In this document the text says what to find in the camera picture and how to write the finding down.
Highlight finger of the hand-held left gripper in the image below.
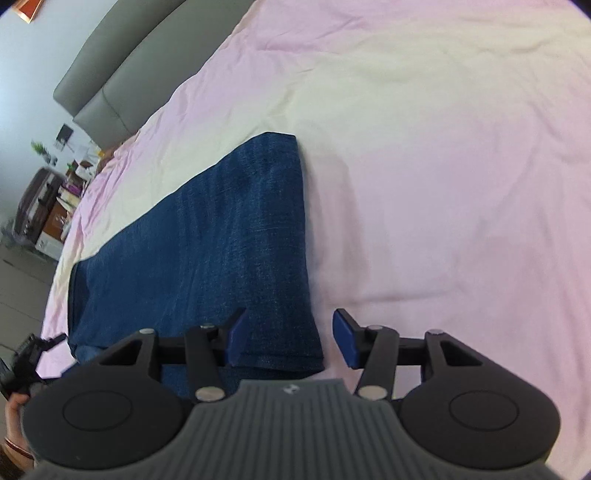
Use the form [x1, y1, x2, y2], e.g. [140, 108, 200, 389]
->
[38, 333, 68, 355]

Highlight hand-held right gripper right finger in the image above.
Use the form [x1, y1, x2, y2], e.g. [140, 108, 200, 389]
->
[332, 308, 491, 400]

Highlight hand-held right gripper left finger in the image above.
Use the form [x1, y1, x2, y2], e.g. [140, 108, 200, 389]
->
[97, 307, 247, 401]

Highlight blue denim pants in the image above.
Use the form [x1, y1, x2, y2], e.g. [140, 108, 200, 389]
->
[67, 132, 325, 403]

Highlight person's left forearm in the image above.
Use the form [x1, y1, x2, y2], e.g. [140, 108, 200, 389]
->
[0, 450, 37, 480]

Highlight person's left hand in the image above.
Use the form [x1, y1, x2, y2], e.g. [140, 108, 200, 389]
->
[4, 392, 32, 441]

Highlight brown and white nightstand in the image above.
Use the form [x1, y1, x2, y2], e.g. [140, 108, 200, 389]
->
[36, 185, 93, 262]

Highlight dark brown suitcase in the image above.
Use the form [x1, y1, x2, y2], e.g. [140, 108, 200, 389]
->
[12, 167, 66, 246]

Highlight group of toiletry bottles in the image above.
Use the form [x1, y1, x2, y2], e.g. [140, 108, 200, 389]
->
[56, 143, 103, 206]

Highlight pink and cream blanket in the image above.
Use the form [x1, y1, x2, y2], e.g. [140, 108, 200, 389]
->
[41, 0, 591, 480]

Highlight small potted green plant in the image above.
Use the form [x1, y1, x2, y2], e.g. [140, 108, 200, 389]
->
[31, 140, 59, 166]

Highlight grey padded headboard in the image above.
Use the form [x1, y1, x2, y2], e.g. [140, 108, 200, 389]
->
[52, 0, 260, 148]

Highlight red bracelet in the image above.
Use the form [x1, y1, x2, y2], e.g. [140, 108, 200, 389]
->
[4, 438, 35, 460]

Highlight framed orange wall painting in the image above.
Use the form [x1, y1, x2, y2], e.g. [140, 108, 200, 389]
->
[13, 0, 44, 22]

